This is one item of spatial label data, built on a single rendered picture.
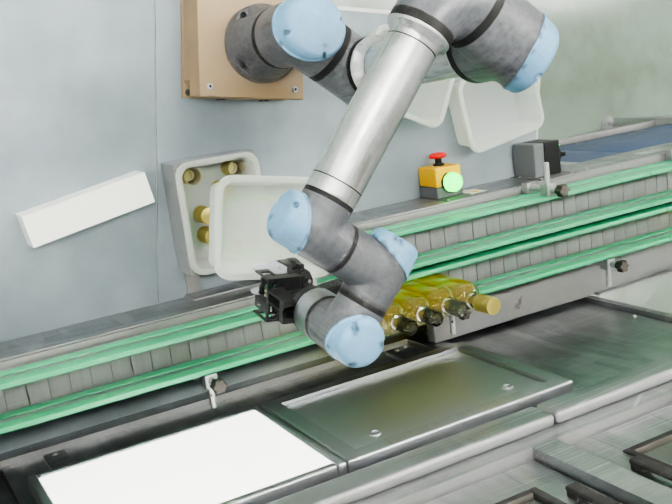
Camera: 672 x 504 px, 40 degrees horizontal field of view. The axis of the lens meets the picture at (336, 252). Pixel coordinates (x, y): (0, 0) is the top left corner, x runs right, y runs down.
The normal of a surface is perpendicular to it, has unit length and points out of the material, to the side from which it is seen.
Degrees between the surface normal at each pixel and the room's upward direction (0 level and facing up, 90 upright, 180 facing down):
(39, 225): 0
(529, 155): 90
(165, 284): 0
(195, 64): 90
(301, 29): 10
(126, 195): 0
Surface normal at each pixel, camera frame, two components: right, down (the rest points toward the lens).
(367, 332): 0.47, 0.27
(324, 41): 0.39, -0.01
